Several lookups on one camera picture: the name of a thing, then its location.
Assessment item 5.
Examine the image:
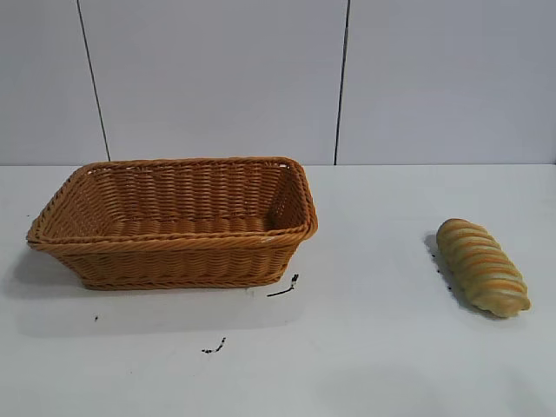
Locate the brown woven wicker basket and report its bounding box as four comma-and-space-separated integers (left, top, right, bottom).
26, 156, 321, 291

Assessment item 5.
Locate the long striped bread loaf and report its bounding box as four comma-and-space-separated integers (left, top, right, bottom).
435, 218, 532, 321

